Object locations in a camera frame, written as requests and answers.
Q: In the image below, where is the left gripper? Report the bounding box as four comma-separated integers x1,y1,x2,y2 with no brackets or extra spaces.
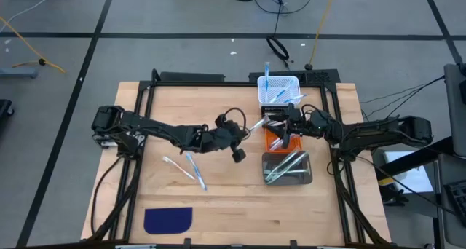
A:
202,113,253,164

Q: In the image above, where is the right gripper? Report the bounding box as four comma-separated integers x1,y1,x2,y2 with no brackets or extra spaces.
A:
271,102,331,151

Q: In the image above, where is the blue toothbrush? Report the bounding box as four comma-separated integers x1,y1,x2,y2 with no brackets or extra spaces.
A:
283,92,309,105
185,151,208,191
270,84,293,104

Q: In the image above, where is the green toothbrush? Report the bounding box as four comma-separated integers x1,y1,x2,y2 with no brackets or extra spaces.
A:
264,149,300,181
271,167,311,176
267,151,309,184

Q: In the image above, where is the clear plastic toothbrush packaging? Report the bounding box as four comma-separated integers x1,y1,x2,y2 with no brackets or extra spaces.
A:
264,61,271,103

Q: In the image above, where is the orange plastic basket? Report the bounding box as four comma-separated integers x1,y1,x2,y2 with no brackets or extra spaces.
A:
264,127,303,154

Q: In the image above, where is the black plastic basket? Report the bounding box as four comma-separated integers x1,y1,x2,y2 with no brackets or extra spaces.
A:
261,106,297,130

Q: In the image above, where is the white perforated plastic basket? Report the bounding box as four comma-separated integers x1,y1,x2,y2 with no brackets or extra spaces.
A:
256,75,302,110

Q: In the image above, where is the clear grey plastic bin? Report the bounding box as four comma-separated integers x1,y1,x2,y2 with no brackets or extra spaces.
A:
261,151,314,186

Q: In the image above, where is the black perforated box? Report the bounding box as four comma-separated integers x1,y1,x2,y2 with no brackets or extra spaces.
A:
248,68,341,85

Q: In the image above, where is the black flat box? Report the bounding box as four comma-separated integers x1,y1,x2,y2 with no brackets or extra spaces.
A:
159,71,226,84

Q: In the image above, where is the navy blue cloth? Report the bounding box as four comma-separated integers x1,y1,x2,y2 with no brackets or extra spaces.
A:
143,206,194,236

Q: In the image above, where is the black and yellow tool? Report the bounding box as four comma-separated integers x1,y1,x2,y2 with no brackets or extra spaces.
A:
377,175,409,207

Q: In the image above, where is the white floor sheet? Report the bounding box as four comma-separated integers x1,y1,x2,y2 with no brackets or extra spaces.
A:
383,150,435,195

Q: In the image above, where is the black keyboard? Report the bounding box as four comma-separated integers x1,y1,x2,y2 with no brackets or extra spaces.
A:
444,178,466,226

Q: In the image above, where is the grey stand foot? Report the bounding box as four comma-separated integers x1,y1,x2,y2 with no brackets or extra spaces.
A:
0,67,39,79

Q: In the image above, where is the black caster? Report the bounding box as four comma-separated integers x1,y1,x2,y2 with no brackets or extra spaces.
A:
0,98,15,119

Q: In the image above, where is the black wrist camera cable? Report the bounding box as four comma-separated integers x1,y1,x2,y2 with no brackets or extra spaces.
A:
217,106,249,134

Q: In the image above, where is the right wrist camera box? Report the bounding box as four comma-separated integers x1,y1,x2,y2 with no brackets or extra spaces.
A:
300,116,323,135

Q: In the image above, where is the yellow hanging cable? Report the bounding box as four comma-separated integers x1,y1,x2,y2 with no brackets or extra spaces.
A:
307,0,339,66

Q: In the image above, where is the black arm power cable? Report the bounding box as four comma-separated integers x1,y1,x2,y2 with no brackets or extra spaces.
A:
327,154,459,218
90,155,124,236

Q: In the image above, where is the silver metal bracket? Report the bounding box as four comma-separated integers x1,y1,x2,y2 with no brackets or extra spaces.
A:
114,243,157,249

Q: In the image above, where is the yellow floor cable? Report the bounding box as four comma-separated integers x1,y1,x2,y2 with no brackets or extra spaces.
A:
0,15,68,75

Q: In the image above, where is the white floor cable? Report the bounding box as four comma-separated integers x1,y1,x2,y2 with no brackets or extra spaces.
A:
0,0,63,24

